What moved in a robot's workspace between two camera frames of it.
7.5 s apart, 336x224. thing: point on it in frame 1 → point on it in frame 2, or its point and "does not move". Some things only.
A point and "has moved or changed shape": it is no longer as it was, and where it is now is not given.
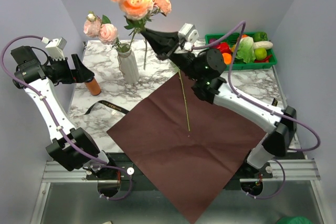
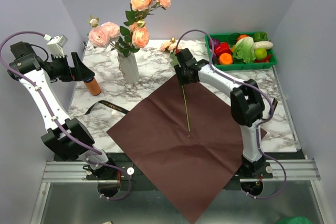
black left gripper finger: [87, 77] does not move
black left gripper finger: [84, 73] does not move
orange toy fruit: [227, 58] does not move
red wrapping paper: [191, 149] does not move
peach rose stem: [138, 3] has moved or changed shape
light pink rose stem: [107, 33] has moved or changed shape
